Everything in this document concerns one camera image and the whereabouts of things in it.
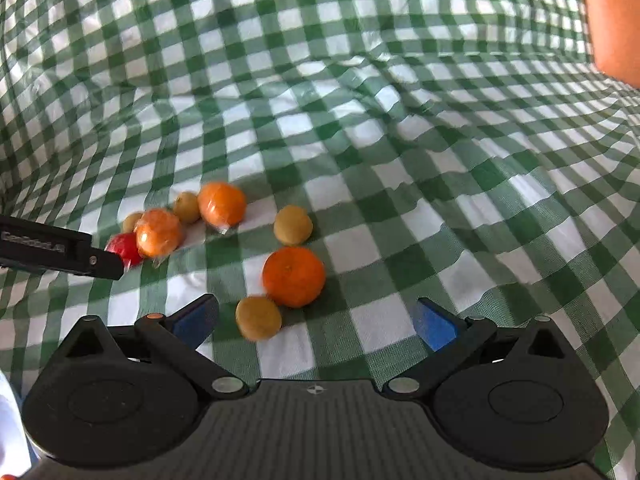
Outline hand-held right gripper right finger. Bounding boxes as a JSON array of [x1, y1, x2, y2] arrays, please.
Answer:
[[382, 297, 568, 400]]

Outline plastic-wrapped orange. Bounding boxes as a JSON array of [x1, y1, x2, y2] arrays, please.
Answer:
[[197, 181, 248, 235], [135, 208, 183, 267]]

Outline bare orange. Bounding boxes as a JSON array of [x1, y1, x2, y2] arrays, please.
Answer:
[[262, 246, 327, 309]]

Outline light blue plate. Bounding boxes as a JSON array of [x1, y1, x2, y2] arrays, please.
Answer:
[[0, 370, 40, 480]]

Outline green checked cloth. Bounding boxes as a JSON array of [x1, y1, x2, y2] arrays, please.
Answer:
[[0, 0, 640, 480]]

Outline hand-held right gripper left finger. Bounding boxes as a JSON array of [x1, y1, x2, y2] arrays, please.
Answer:
[[62, 294, 249, 401]]

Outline plastic-wrapped red fruit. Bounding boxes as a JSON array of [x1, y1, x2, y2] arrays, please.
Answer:
[[105, 232, 145, 268]]

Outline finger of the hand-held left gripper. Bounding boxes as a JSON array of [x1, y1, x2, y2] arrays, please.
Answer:
[[76, 244, 125, 281]]

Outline orange cushion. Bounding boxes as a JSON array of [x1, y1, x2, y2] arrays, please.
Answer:
[[577, 0, 640, 92]]

